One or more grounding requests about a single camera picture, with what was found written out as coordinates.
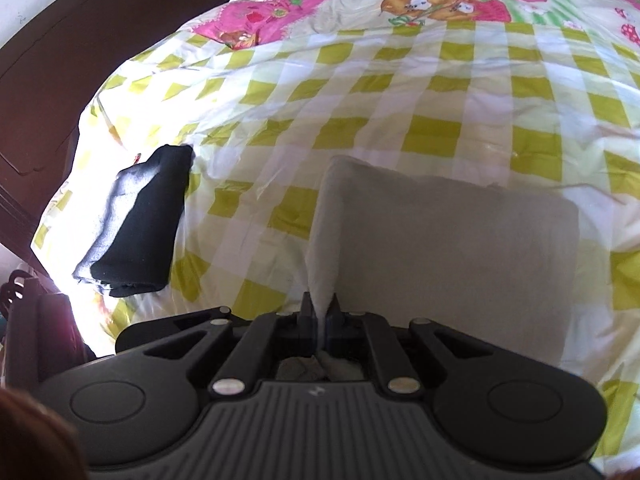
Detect dark wooden headboard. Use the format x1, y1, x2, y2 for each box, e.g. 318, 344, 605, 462
0, 0, 251, 273

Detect dark red object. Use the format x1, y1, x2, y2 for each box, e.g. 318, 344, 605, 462
36, 291, 97, 367

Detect checkered printed blanket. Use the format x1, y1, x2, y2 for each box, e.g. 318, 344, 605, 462
30, 0, 640, 476

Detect reddish brown blurred object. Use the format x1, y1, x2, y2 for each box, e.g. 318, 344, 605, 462
0, 387, 91, 480

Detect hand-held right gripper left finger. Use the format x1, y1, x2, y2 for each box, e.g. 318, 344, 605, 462
142, 292, 321, 398

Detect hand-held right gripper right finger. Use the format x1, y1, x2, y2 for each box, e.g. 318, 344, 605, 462
325, 294, 494, 397

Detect black folded garment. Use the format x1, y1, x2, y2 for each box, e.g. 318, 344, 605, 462
72, 143, 197, 299

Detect beige pants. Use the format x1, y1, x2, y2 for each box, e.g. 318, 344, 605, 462
277, 155, 583, 382

